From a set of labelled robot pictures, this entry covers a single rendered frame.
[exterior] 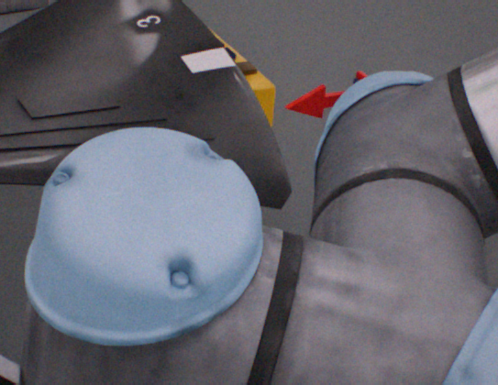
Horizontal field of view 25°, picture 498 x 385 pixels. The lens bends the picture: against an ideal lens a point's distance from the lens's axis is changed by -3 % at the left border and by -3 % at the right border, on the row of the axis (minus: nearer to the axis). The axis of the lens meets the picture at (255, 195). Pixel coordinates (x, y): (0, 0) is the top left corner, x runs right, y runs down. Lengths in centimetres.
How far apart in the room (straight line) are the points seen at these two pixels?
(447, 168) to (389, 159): 3
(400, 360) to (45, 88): 37
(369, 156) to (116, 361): 16
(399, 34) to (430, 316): 137
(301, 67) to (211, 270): 132
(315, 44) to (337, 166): 118
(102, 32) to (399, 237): 37
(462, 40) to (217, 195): 148
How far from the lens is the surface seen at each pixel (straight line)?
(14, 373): 76
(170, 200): 37
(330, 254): 40
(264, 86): 102
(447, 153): 48
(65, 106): 68
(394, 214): 44
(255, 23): 160
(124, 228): 36
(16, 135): 66
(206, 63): 74
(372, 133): 50
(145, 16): 77
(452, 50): 183
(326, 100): 77
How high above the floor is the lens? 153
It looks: 32 degrees down
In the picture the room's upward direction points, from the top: 5 degrees clockwise
